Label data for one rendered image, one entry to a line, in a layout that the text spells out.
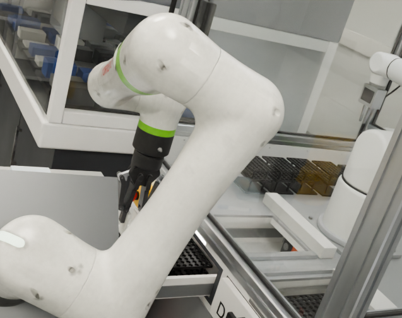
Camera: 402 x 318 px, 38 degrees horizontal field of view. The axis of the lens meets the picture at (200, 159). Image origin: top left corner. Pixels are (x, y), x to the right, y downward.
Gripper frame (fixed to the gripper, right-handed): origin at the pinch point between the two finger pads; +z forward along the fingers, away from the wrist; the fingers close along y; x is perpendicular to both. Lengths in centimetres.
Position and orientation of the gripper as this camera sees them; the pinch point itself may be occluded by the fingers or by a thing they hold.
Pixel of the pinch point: (129, 222)
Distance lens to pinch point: 150.5
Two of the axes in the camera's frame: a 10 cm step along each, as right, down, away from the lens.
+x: 4.3, 4.4, -7.9
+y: -8.6, -0.8, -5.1
